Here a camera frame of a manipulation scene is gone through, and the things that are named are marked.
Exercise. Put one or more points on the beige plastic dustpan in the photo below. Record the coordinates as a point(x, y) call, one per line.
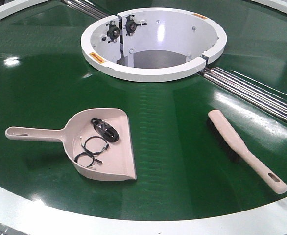
point(97, 141)

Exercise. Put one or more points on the beige hand brush black bristles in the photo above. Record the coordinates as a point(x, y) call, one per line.
point(236, 149)

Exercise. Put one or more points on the chrome conveyor rollers top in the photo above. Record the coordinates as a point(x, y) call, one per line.
point(86, 7)

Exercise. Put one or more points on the chrome conveyor rollers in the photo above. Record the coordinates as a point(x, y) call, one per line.
point(86, 7)
point(252, 93)

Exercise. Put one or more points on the chrome conveyor rollers right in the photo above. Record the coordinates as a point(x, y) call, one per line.
point(252, 93)

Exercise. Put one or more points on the white outer conveyor rim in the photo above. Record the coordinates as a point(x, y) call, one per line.
point(20, 216)

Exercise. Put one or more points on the black bearing mount left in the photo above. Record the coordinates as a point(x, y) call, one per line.
point(113, 32)

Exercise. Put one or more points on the black bearing mount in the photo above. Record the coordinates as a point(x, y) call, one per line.
point(113, 32)
point(131, 25)

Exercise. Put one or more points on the black bearing mount right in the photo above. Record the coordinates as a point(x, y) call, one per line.
point(131, 25)

